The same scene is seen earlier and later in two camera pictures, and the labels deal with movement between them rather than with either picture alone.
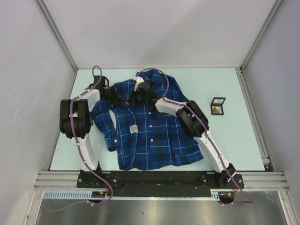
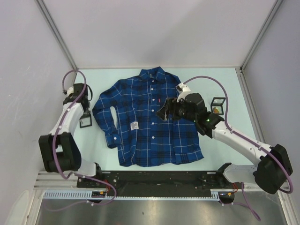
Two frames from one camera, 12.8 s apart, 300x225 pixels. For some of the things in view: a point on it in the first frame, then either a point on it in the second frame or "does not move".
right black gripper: (133, 99) to (170, 108)
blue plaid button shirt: (149, 138) does not move
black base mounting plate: (158, 179) does not move
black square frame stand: (216, 107) does not move
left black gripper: (116, 97) to (86, 112)
